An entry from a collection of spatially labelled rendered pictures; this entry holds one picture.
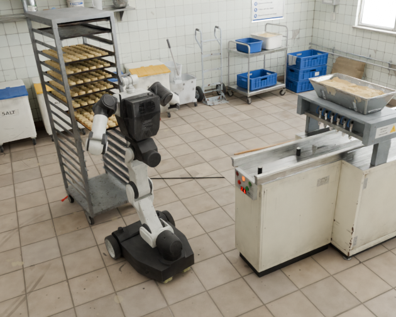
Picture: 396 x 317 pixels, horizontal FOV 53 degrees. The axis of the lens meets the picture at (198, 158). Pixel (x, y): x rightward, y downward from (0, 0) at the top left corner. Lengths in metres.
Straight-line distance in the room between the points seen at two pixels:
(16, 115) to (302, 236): 3.88
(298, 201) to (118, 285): 1.47
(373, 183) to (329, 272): 0.75
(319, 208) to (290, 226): 0.26
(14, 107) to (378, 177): 4.26
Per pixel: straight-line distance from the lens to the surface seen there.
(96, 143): 2.51
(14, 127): 5.61
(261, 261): 3.00
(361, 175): 2.92
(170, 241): 2.92
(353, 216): 3.11
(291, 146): 3.05
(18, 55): 6.03
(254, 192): 2.66
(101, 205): 3.81
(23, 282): 3.46
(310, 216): 3.06
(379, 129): 2.84
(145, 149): 2.73
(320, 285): 3.16
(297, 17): 7.65
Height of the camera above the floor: 2.19
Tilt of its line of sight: 27 degrees down
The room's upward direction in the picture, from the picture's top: 3 degrees counter-clockwise
